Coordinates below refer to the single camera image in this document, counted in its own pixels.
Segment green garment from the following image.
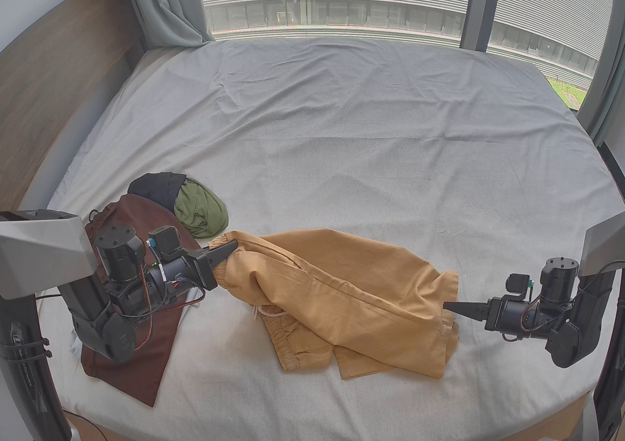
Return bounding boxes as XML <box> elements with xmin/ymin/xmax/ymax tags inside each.
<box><xmin>173</xmin><ymin>177</ymin><xmax>229</xmax><ymax>240</ymax></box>

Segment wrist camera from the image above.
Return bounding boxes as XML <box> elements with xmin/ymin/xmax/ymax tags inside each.
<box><xmin>148</xmin><ymin>226</ymin><xmax>185</xmax><ymax>260</ymax></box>
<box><xmin>506</xmin><ymin>273</ymin><xmax>532</xmax><ymax>302</ymax></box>

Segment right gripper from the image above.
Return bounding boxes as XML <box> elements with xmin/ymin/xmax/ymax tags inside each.
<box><xmin>484</xmin><ymin>296</ymin><xmax>539</xmax><ymax>337</ymax></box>

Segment bed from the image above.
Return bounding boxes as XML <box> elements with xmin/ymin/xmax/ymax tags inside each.
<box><xmin>0</xmin><ymin>0</ymin><xmax>625</xmax><ymax>441</ymax></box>

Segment brown garment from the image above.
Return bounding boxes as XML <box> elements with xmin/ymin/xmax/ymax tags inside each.
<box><xmin>80</xmin><ymin>192</ymin><xmax>206</xmax><ymax>407</ymax></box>

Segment tan shorts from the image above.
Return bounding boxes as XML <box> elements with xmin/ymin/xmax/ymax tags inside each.
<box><xmin>210</xmin><ymin>229</ymin><xmax>461</xmax><ymax>380</ymax></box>

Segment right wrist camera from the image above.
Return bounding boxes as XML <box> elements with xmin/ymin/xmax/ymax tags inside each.
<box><xmin>506</xmin><ymin>273</ymin><xmax>532</xmax><ymax>302</ymax></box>

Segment black cable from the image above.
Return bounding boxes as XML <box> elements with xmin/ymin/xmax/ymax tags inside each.
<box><xmin>62</xmin><ymin>409</ymin><xmax>99</xmax><ymax>432</ymax></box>
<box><xmin>580</xmin><ymin>260</ymin><xmax>625</xmax><ymax>294</ymax></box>

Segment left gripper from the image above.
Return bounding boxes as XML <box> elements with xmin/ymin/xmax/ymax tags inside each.
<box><xmin>146</xmin><ymin>249</ymin><xmax>219</xmax><ymax>307</ymax></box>

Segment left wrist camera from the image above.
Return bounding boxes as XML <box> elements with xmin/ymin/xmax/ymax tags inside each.
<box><xmin>148</xmin><ymin>226</ymin><xmax>185</xmax><ymax>260</ymax></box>

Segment black garment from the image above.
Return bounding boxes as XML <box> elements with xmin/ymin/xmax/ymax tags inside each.
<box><xmin>128</xmin><ymin>172</ymin><xmax>189</xmax><ymax>213</ymax></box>

